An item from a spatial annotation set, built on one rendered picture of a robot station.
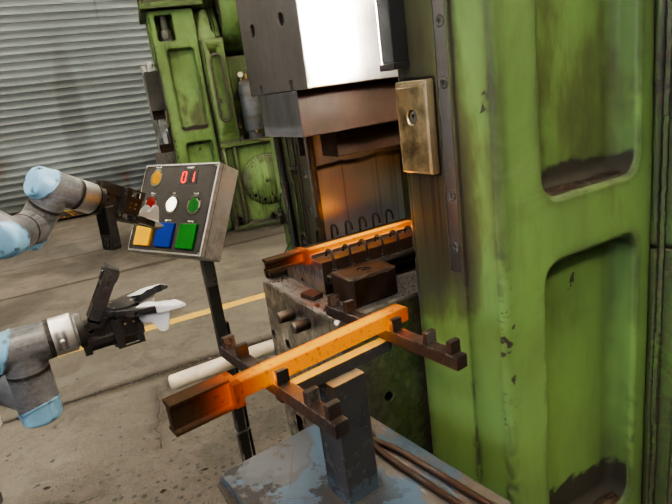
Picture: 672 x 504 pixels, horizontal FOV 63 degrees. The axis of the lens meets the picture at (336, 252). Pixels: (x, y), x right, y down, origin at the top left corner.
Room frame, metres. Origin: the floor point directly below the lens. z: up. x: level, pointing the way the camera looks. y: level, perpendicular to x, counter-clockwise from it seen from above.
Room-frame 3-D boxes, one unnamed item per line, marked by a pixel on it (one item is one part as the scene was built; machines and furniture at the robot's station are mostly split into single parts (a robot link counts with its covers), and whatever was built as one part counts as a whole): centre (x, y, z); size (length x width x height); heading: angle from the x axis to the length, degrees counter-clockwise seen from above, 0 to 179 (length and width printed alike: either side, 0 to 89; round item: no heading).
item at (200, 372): (1.53, 0.33, 0.62); 0.44 x 0.05 x 0.05; 118
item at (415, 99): (1.05, -0.18, 1.27); 0.09 x 0.02 x 0.17; 28
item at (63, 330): (0.99, 0.53, 0.98); 0.08 x 0.05 x 0.08; 28
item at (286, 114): (1.37, -0.10, 1.32); 0.42 x 0.20 x 0.10; 118
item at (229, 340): (0.86, 0.09, 1.00); 0.23 x 0.06 x 0.02; 124
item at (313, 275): (1.37, -0.10, 0.96); 0.42 x 0.20 x 0.09; 118
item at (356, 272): (1.14, -0.05, 0.95); 0.12 x 0.08 x 0.06; 118
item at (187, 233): (1.56, 0.42, 1.01); 0.07 x 0.05 x 0.07; 53
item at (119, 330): (1.03, 0.46, 0.97); 0.12 x 0.08 x 0.09; 118
